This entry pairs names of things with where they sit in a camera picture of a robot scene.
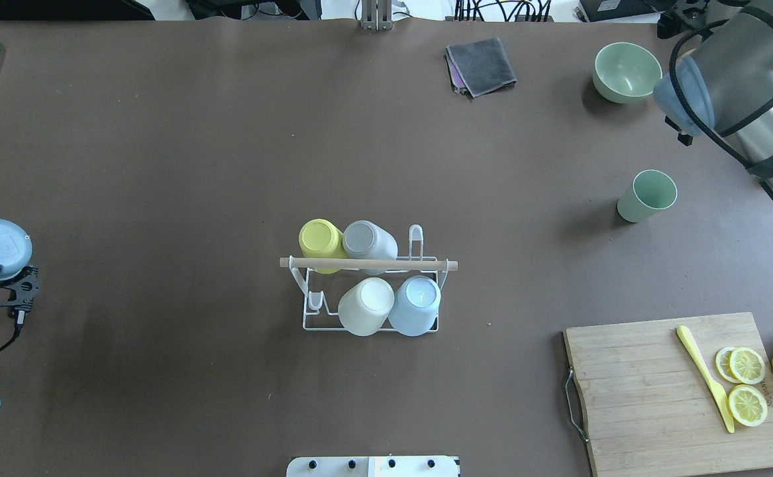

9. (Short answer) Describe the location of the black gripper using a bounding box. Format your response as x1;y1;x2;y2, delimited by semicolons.
0;266;40;312

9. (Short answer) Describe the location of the yellow cup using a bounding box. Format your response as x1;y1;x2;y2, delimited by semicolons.
298;219;349;259

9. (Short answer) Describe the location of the green cup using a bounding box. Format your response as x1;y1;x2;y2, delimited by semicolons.
617;170;678;223

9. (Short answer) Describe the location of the yellow plastic knife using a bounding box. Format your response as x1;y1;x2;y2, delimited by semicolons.
676;325;736;434

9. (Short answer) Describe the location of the lemon slice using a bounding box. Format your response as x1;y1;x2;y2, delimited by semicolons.
727;384;768;427
714;346;766;386

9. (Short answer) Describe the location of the light blue cup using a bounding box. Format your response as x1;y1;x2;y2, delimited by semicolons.
388;276;441;337

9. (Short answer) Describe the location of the grey cup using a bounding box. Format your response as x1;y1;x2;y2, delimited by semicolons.
342;220;398;260

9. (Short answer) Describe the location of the green bowl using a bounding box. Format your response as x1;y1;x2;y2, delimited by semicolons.
592;42;664;105

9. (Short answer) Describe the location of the white cup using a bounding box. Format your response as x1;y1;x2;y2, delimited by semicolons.
338;277;395;337

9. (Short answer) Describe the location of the grey folded cloth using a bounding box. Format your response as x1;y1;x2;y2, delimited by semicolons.
444;36;517;99

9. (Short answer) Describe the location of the white wire cup holder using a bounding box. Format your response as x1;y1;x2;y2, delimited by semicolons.
280;219;458;337

